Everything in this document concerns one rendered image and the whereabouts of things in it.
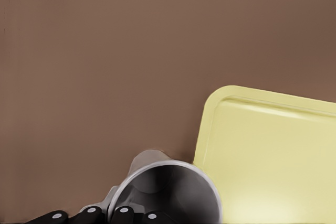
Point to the left gripper right finger black root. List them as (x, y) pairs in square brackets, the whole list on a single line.
[(126, 214)]

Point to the left gripper left finger black root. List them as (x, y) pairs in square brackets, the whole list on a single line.
[(86, 214)]

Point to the white IKEA cup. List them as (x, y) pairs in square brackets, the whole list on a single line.
[(168, 182)]

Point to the pale yellow tray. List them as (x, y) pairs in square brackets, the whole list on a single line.
[(270, 161)]

